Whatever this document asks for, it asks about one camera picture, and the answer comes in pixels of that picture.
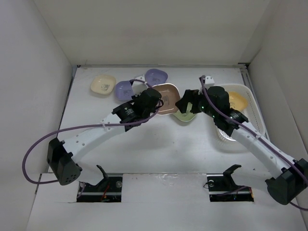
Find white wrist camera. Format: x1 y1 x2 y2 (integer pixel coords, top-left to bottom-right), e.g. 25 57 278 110
130 75 148 96
200 76 215 88

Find white plastic bin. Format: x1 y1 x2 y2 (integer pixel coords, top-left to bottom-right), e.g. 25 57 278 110
215 84 266 154

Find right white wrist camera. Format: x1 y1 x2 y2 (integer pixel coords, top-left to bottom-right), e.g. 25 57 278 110
200 76 215 88

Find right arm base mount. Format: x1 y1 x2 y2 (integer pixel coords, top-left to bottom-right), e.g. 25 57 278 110
203 165 254 202

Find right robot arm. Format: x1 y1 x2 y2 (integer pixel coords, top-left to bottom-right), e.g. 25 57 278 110
175 86 308 205

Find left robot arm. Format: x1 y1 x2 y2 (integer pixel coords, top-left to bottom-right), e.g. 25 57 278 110
47 88 163 186

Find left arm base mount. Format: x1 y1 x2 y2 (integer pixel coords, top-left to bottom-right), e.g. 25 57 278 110
76 165 123 203

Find cream panda plate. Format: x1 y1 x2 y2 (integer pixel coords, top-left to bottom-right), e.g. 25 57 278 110
90 74 116 96

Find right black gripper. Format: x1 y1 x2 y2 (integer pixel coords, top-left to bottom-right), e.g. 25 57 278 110
176 89 218 118

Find brown panda plate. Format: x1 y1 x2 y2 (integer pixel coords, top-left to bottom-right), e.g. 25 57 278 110
153 83 180 116

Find green panda plate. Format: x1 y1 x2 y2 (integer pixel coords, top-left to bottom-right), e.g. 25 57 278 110
173 103 197 122

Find purple panda plate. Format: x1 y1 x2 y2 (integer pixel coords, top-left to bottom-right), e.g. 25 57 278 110
115 80 134 101
144 69 168 86

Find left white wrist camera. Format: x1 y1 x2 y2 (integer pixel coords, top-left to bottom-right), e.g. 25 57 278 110
130 75 148 96

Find yellow panda plate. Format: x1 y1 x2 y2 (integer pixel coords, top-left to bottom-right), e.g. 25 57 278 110
228 91 248 112

